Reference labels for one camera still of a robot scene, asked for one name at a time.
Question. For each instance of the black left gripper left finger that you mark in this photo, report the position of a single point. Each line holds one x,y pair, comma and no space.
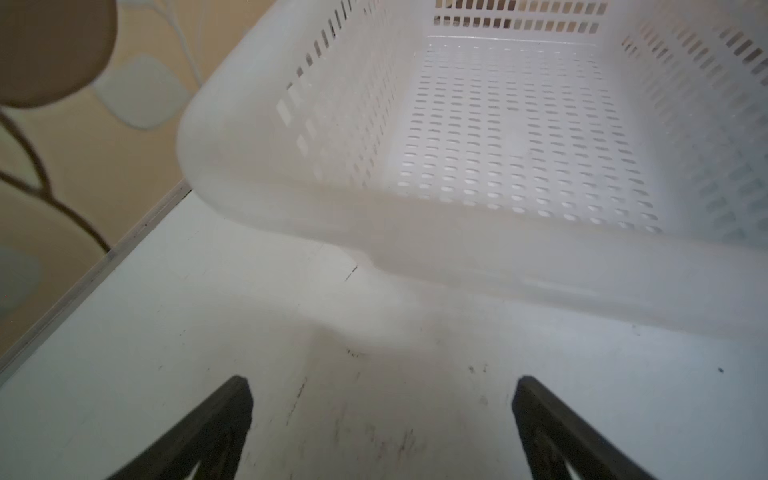
206,444

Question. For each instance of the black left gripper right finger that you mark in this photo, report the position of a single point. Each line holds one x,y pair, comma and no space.
559,444

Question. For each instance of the white plastic basket left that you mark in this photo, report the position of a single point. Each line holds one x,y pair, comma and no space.
607,156

